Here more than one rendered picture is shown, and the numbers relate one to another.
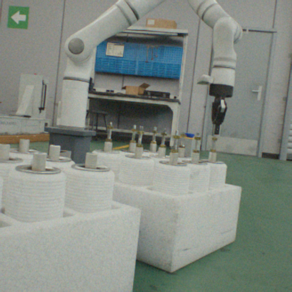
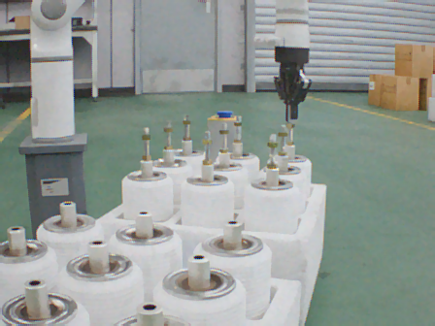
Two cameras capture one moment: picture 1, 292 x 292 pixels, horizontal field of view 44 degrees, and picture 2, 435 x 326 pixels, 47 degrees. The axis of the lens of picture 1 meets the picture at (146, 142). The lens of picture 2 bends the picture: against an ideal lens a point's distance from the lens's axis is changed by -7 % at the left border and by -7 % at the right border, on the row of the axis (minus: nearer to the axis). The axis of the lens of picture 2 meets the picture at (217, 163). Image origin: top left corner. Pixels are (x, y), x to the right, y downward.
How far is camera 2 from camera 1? 0.39 m
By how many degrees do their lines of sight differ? 22
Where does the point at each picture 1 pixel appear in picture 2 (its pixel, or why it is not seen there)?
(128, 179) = (206, 219)
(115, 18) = not seen: outside the picture
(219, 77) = (292, 37)
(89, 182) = (252, 274)
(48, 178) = (237, 299)
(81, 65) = (56, 33)
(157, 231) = not seen: hidden behind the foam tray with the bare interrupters
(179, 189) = (292, 221)
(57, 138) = (43, 161)
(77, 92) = (61, 80)
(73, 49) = (50, 14)
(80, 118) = (69, 120)
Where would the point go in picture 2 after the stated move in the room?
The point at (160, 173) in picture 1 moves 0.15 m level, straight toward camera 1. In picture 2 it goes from (263, 204) to (303, 232)
